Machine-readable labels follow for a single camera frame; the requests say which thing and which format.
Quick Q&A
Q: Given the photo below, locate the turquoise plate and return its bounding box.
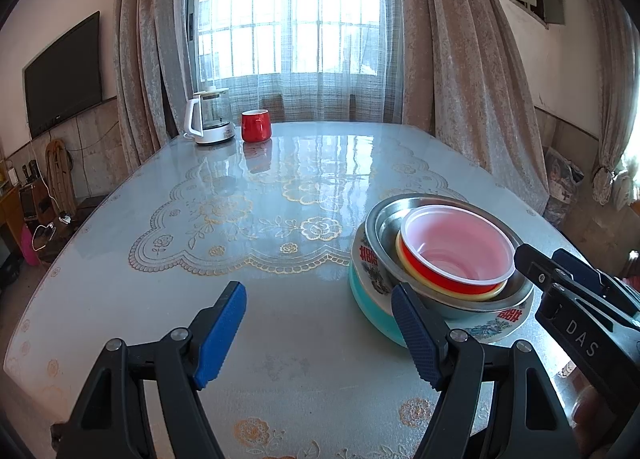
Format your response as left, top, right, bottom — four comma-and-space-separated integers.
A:
348, 263, 406, 347

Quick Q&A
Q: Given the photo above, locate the yellow plastic bowl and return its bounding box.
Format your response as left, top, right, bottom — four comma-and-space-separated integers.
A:
395, 234, 506, 302

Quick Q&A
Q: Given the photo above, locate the red plastic bowl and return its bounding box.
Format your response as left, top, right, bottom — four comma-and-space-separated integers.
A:
396, 205, 515, 287

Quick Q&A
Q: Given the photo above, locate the large white floral plate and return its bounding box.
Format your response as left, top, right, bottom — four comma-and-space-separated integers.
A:
352, 224, 533, 343

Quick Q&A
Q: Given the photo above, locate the stainless steel bowl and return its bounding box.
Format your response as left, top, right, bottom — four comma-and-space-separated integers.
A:
363, 194, 533, 316

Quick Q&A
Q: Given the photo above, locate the person's right hand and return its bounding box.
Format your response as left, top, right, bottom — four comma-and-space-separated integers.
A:
572, 385, 620, 458

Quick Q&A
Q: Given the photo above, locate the beige curtain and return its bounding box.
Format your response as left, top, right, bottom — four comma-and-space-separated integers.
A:
587, 0, 639, 206
114, 0, 193, 172
401, 0, 549, 212

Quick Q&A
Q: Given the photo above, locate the far right beige curtain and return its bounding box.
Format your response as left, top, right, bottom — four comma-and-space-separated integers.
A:
587, 0, 639, 206

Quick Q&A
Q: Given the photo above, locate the white electric kettle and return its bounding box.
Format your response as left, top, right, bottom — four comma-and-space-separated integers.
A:
183, 88, 235, 145

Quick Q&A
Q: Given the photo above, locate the red mug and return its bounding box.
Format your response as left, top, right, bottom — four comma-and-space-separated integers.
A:
241, 109, 271, 143

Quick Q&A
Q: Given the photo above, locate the left beige curtain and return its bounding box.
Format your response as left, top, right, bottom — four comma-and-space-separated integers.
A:
114, 0, 193, 172

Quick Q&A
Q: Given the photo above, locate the sheer white window curtain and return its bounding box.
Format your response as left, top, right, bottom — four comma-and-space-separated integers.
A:
186, 0, 402, 123

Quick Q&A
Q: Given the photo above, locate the black wall television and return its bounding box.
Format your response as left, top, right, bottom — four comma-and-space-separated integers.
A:
23, 11, 102, 138

